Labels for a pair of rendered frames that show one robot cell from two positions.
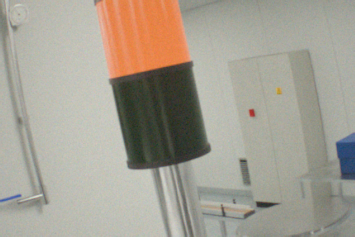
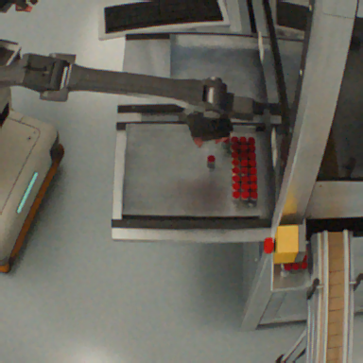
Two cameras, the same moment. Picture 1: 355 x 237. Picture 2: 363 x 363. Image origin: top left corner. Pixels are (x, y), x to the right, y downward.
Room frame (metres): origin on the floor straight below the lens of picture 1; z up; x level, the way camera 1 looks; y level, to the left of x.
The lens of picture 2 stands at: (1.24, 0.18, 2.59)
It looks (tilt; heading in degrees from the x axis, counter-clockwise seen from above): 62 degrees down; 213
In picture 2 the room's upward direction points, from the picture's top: 1 degrees clockwise
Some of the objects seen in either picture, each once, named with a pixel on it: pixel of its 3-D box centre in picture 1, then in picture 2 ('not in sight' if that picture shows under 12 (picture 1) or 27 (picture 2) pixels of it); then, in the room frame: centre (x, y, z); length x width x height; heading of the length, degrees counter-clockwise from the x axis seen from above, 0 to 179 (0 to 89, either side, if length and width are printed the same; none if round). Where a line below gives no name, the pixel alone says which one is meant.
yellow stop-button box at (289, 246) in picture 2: not in sight; (288, 244); (0.52, 0.03, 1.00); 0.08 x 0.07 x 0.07; 123
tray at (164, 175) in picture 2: not in sight; (191, 171); (0.44, -0.30, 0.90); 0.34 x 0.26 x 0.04; 123
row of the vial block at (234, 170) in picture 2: not in sight; (234, 170); (0.38, -0.20, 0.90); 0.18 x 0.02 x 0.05; 33
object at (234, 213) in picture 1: (137, 197); not in sight; (6.12, 0.58, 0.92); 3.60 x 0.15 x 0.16; 33
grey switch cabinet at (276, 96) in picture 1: (281, 132); not in sight; (7.59, -1.28, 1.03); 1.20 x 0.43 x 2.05; 33
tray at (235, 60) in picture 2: not in sight; (228, 68); (0.09, -0.39, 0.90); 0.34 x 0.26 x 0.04; 123
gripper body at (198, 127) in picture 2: not in sight; (210, 118); (0.38, -0.28, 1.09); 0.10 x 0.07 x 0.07; 138
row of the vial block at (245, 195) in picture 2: not in sight; (243, 170); (0.37, -0.19, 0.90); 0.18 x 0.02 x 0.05; 33
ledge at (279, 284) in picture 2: not in sight; (296, 267); (0.51, 0.08, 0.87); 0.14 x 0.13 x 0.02; 123
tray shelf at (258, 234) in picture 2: not in sight; (206, 120); (0.27, -0.36, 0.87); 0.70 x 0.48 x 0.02; 33
